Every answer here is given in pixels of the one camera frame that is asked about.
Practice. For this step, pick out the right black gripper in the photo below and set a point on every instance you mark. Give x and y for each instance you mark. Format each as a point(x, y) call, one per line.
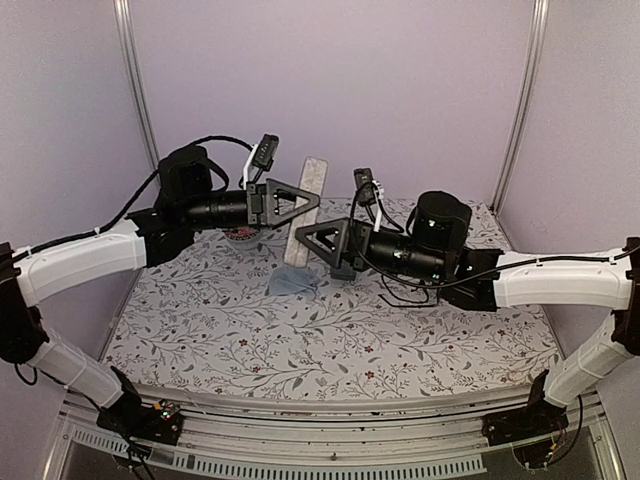
point(352, 241)

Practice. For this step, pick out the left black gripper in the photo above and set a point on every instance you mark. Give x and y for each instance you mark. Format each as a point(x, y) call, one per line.
point(263, 202)

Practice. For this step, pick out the blue-grey glasses case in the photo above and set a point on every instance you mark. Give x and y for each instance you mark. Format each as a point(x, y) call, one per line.
point(343, 273)

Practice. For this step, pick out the light blue cloth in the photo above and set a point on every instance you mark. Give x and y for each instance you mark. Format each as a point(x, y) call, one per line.
point(292, 281)

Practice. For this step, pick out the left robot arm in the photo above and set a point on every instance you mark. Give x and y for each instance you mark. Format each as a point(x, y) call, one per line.
point(194, 195)

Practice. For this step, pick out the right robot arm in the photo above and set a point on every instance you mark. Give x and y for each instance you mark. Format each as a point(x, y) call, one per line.
point(433, 255)

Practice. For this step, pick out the thin black-framed glasses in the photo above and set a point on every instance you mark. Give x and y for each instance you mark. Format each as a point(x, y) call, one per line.
point(403, 297)

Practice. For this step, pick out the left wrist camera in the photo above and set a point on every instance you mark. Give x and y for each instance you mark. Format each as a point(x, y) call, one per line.
point(260, 159)

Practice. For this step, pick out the front aluminium rail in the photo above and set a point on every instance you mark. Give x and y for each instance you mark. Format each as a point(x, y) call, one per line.
point(415, 438)

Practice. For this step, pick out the left aluminium post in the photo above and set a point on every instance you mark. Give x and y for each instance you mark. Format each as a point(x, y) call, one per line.
point(134, 76)

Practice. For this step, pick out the aluminium post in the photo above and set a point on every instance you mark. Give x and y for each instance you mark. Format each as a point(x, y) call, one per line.
point(535, 46)
point(134, 76)

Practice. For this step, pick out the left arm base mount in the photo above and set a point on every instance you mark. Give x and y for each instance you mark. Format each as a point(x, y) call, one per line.
point(162, 422)

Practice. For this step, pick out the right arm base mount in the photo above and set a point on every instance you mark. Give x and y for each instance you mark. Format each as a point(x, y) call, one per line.
point(537, 417)

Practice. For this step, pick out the right aluminium post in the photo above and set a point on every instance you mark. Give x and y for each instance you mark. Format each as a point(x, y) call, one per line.
point(535, 46)

